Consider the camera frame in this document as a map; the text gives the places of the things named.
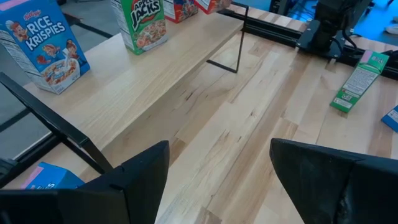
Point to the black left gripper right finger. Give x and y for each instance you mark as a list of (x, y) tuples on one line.
[(335, 193)]

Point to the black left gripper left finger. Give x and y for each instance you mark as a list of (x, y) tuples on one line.
[(109, 202)]

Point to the blue Rice Krispies cereal box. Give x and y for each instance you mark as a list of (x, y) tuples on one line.
[(391, 119), (53, 179), (46, 37)]

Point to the green Apple Jacks cereal box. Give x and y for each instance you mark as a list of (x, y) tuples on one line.
[(357, 84), (143, 25)]

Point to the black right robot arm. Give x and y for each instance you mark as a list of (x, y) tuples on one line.
[(329, 18)]

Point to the wooden shelf with black legs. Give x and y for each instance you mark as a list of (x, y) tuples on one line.
[(140, 93)]

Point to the black aluminium table frame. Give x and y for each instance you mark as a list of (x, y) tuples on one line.
[(273, 29)]

